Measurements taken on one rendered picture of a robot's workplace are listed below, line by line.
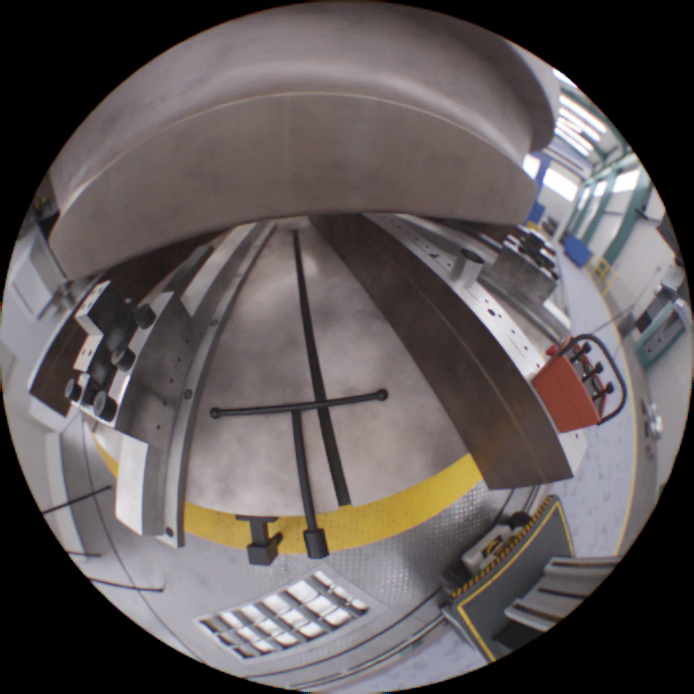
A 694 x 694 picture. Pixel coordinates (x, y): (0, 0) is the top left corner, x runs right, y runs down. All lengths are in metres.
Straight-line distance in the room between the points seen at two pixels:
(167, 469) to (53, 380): 1.19
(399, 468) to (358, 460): 0.14
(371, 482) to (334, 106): 0.91
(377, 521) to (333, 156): 1.21
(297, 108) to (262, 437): 0.85
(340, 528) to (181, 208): 1.18
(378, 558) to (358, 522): 0.22
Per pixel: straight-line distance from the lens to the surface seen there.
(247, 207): 0.46
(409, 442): 0.74
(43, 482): 2.80
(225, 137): 0.45
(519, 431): 0.64
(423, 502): 1.10
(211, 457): 0.81
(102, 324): 0.70
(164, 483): 0.87
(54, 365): 1.77
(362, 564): 1.11
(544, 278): 1.52
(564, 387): 0.53
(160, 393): 0.69
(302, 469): 0.66
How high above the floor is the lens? 1.00
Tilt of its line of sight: 55 degrees down
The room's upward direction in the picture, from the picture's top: 6 degrees clockwise
